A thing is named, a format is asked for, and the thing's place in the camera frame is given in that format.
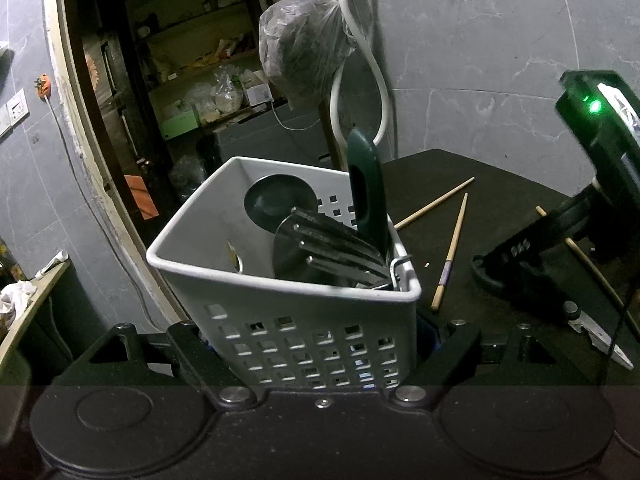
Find white perforated plastic basket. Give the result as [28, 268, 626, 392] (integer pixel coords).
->
[146, 156, 421, 389]

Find wooden chopstick purple band long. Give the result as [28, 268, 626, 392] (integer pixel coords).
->
[564, 236, 624, 307]

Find green handled kitchen scissors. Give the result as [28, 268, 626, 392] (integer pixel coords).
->
[470, 199, 636, 372]

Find dark green handled utensil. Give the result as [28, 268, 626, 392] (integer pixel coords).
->
[347, 128, 390, 258]

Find black slotted spatula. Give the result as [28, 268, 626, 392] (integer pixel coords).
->
[272, 207, 392, 288]

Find black table mat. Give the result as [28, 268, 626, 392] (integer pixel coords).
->
[383, 148, 639, 385]

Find wooden chopstick plain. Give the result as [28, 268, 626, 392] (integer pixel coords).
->
[394, 177, 475, 231]

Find black ladle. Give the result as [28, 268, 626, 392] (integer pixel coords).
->
[243, 174, 318, 233]

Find green box on shelf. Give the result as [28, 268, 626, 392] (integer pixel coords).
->
[160, 110, 200, 140]

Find grey plastic bag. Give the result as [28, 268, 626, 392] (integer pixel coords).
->
[259, 0, 355, 110]

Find white hose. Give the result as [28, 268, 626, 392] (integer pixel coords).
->
[328, 0, 392, 172]

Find white wall socket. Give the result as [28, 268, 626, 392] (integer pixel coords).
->
[6, 89, 29, 126]

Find orange wall plug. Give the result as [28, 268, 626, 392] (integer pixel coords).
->
[35, 74, 51, 100]

